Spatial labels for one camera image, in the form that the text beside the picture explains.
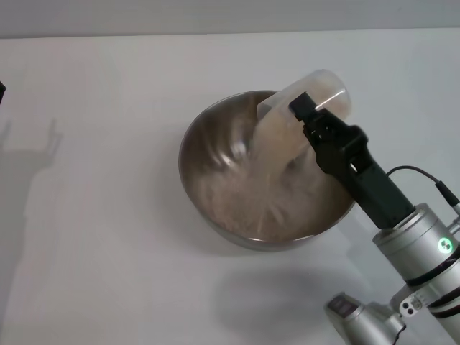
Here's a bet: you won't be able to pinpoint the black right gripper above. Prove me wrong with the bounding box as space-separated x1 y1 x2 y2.
288 91 415 229

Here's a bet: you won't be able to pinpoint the clear plastic measuring cup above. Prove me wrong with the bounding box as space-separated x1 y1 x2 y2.
255 68 351 159

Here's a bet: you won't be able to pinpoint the stainless steel mixing bowl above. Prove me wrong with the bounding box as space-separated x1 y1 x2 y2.
178 89 365 252

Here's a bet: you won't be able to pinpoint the white rice grains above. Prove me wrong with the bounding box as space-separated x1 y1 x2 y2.
199 80 348 240

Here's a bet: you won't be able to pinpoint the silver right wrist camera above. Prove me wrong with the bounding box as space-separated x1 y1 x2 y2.
324 292 406 345

